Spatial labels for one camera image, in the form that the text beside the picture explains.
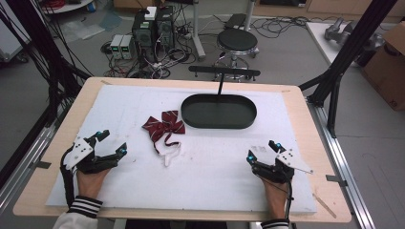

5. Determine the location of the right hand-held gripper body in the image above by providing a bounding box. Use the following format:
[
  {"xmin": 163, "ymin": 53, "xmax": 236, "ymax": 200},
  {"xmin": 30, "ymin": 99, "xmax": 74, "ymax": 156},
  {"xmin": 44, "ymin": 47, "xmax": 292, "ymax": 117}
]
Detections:
[{"xmin": 250, "ymin": 148, "xmax": 314, "ymax": 184}]

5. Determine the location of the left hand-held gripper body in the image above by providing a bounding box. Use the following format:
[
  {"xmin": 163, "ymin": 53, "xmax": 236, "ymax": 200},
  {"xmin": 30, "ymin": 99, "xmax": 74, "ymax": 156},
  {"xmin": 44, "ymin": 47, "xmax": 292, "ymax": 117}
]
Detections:
[{"xmin": 62, "ymin": 134, "xmax": 119, "ymax": 175}]

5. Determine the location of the red striped bow tie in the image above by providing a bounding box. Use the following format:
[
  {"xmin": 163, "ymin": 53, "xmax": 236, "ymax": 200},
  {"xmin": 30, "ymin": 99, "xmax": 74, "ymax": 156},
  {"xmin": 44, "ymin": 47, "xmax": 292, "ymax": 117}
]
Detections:
[{"xmin": 141, "ymin": 110, "xmax": 186, "ymax": 168}]

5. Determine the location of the black oval tray stand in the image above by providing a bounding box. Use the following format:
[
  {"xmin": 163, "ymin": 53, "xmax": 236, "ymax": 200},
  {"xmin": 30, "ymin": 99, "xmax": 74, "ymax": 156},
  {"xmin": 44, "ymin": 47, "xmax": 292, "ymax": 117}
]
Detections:
[{"xmin": 180, "ymin": 65, "xmax": 262, "ymax": 130}]

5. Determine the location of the person's left hand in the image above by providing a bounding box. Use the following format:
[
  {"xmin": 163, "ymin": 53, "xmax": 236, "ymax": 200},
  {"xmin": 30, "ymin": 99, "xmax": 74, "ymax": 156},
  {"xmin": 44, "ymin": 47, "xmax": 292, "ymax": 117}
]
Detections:
[{"xmin": 75, "ymin": 167, "xmax": 112, "ymax": 200}]

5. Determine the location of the person's right hand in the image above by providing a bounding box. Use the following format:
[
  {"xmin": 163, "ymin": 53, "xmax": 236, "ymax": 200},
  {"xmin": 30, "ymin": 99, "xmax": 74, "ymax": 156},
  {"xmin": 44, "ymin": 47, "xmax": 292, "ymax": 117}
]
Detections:
[{"xmin": 260, "ymin": 177, "xmax": 290, "ymax": 221}]

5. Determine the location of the white foam mat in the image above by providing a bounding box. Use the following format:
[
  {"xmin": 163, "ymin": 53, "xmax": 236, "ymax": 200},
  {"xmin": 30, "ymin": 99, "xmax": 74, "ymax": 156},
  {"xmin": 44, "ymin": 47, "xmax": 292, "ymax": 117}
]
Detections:
[{"xmin": 45, "ymin": 83, "xmax": 318, "ymax": 215}]

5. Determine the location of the thin wooden stick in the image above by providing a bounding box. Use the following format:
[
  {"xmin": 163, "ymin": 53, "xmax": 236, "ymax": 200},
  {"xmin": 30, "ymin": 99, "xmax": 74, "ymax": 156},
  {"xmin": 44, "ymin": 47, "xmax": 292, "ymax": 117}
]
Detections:
[{"xmin": 311, "ymin": 192, "xmax": 338, "ymax": 219}]

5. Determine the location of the grey power supply unit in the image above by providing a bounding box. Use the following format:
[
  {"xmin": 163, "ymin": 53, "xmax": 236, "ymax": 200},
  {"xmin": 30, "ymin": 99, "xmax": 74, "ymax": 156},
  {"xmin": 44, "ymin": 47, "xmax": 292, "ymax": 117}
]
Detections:
[
  {"xmin": 119, "ymin": 34, "xmax": 136, "ymax": 60},
  {"xmin": 109, "ymin": 33, "xmax": 124, "ymax": 60}
]

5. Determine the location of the black computer tower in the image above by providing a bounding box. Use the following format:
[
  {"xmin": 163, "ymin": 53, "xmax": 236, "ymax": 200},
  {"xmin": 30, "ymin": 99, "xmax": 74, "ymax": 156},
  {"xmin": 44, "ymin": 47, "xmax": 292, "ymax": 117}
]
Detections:
[
  {"xmin": 131, "ymin": 11, "xmax": 158, "ymax": 62},
  {"xmin": 155, "ymin": 5, "xmax": 177, "ymax": 51}
]

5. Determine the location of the black round stool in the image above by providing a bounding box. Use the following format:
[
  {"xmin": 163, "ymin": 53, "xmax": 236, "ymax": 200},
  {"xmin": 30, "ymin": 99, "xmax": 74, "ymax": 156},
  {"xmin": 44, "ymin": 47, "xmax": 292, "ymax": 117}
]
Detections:
[{"xmin": 213, "ymin": 28, "xmax": 261, "ymax": 81}]

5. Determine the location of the white box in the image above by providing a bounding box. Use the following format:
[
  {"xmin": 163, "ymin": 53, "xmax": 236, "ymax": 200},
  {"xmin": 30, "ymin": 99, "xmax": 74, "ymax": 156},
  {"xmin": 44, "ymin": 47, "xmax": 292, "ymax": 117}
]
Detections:
[{"xmin": 143, "ymin": 6, "xmax": 159, "ymax": 22}]

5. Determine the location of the black flat device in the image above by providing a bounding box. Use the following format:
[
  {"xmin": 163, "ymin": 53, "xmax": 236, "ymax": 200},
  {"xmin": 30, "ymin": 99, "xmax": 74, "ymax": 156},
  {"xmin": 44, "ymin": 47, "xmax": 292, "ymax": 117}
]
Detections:
[{"xmin": 224, "ymin": 12, "xmax": 247, "ymax": 31}]

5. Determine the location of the grey machine part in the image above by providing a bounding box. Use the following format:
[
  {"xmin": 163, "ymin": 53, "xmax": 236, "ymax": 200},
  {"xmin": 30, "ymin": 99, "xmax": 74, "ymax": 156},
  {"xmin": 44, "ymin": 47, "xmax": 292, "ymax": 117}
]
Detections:
[{"xmin": 324, "ymin": 16, "xmax": 356, "ymax": 43}]

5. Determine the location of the white round table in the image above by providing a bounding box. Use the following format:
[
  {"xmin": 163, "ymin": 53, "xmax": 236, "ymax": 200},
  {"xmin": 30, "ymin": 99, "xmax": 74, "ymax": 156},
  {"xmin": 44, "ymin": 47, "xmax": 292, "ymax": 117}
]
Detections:
[{"xmin": 40, "ymin": 0, "xmax": 97, "ymax": 15}]

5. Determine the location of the brown cardboard box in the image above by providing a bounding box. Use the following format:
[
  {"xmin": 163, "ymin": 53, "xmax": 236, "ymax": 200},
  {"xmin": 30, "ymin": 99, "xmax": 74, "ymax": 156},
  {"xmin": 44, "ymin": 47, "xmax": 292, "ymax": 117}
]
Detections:
[{"xmin": 360, "ymin": 21, "xmax": 405, "ymax": 113}]

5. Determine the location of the grey table leg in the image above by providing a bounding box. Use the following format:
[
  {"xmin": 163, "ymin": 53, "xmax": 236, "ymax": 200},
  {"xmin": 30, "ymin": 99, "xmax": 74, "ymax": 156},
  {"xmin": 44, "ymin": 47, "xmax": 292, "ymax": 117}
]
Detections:
[{"xmin": 190, "ymin": 0, "xmax": 207, "ymax": 62}]

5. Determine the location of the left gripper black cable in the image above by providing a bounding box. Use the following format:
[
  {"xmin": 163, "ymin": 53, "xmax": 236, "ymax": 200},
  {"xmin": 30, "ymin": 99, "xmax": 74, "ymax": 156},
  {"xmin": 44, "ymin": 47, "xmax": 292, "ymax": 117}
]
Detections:
[{"xmin": 59, "ymin": 146, "xmax": 76, "ymax": 208}]

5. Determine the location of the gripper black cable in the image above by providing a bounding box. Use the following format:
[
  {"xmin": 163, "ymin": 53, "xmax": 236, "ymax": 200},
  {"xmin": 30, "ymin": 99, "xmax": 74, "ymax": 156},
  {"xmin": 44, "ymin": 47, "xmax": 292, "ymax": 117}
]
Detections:
[
  {"xmin": 59, "ymin": 146, "xmax": 76, "ymax": 208},
  {"xmin": 284, "ymin": 180, "xmax": 294, "ymax": 221}
]

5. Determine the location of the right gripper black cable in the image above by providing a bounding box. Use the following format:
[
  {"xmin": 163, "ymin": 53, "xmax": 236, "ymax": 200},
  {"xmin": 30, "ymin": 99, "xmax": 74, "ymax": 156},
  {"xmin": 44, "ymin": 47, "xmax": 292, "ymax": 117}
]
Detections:
[{"xmin": 284, "ymin": 180, "xmax": 294, "ymax": 221}]

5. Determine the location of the aluminium rail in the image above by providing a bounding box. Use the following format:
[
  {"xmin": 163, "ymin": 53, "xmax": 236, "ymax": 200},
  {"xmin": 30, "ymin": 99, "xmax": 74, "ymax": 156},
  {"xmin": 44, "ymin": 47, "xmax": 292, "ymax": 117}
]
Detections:
[
  {"xmin": 0, "ymin": 104, "xmax": 70, "ymax": 213},
  {"xmin": 306, "ymin": 98, "xmax": 378, "ymax": 229}
]

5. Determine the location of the tangle of floor cables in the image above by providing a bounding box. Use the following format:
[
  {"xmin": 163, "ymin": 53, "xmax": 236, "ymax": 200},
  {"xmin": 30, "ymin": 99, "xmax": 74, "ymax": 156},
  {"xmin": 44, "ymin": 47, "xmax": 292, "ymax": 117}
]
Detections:
[{"xmin": 100, "ymin": 6, "xmax": 204, "ymax": 80}]

